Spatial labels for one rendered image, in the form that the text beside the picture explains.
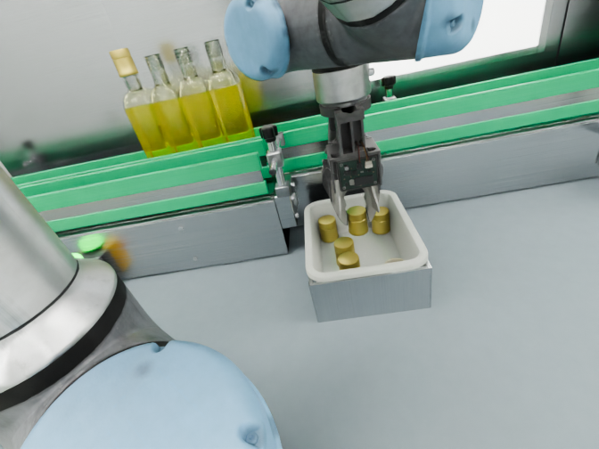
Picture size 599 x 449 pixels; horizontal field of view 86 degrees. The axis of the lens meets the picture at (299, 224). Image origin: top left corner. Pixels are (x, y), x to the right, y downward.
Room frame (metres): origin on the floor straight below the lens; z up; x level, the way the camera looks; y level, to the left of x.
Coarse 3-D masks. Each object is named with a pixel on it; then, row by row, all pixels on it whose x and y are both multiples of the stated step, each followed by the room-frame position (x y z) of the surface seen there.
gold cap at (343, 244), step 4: (336, 240) 0.45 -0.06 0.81; (340, 240) 0.44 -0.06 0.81; (344, 240) 0.44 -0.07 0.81; (348, 240) 0.44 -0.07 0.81; (352, 240) 0.44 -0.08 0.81; (336, 244) 0.43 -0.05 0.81; (340, 244) 0.43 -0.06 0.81; (344, 244) 0.43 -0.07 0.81; (348, 244) 0.43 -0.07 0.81; (352, 244) 0.43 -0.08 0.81; (336, 248) 0.43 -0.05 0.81; (340, 248) 0.42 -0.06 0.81; (344, 248) 0.42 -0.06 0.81; (348, 248) 0.42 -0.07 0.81; (352, 248) 0.42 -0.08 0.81; (336, 252) 0.43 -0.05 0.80; (340, 252) 0.42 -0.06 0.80; (336, 256) 0.43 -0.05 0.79; (336, 260) 0.44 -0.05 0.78
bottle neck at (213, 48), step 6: (204, 42) 0.68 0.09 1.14; (210, 42) 0.67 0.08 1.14; (216, 42) 0.67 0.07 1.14; (210, 48) 0.67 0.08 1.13; (216, 48) 0.67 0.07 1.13; (210, 54) 0.67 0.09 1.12; (216, 54) 0.67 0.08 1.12; (222, 54) 0.67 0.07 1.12; (210, 60) 0.67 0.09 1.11; (216, 60) 0.67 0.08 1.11; (222, 60) 0.67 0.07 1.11; (216, 66) 0.67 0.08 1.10; (222, 66) 0.67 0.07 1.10
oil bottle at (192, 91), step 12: (180, 84) 0.67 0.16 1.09; (192, 84) 0.66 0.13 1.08; (204, 84) 0.67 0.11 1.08; (180, 96) 0.66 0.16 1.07; (192, 96) 0.66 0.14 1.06; (204, 96) 0.66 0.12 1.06; (192, 108) 0.66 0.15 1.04; (204, 108) 0.66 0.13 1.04; (192, 120) 0.66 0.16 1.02; (204, 120) 0.66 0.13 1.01; (216, 120) 0.66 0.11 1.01; (204, 132) 0.66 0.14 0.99; (216, 132) 0.66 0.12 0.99; (204, 144) 0.66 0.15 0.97; (216, 144) 0.66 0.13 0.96
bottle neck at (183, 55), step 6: (180, 48) 0.67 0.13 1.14; (186, 48) 0.68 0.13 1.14; (180, 54) 0.67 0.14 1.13; (186, 54) 0.68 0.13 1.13; (180, 60) 0.67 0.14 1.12; (186, 60) 0.67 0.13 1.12; (192, 60) 0.68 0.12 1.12; (180, 66) 0.68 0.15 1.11; (186, 66) 0.67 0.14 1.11; (192, 66) 0.68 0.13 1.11; (186, 72) 0.67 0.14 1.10; (192, 72) 0.68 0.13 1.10
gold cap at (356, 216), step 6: (348, 210) 0.48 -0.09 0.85; (354, 210) 0.48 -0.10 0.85; (360, 210) 0.47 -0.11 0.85; (348, 216) 0.47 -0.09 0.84; (354, 216) 0.46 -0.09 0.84; (360, 216) 0.46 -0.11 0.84; (366, 216) 0.47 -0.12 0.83; (348, 222) 0.48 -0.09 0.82; (354, 222) 0.46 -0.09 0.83; (360, 222) 0.46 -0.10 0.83; (366, 222) 0.47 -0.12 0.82; (354, 228) 0.46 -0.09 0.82; (360, 228) 0.46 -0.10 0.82; (366, 228) 0.47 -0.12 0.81; (354, 234) 0.46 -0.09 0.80; (360, 234) 0.46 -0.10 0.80
